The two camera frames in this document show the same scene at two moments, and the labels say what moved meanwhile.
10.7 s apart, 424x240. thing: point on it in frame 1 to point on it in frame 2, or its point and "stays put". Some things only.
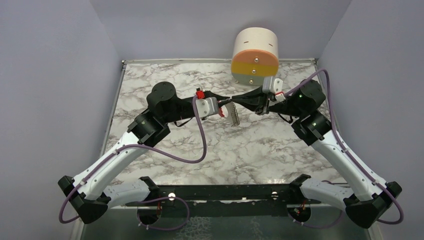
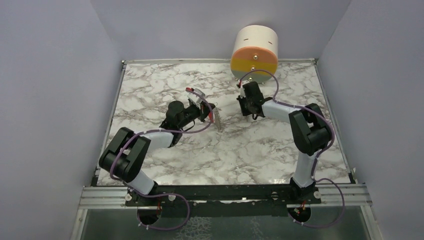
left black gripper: x=219 y=97 to x=205 y=109
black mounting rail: x=245 y=200 stays put
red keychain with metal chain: x=223 y=111 to x=214 y=117
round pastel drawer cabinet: x=255 y=56 stays put
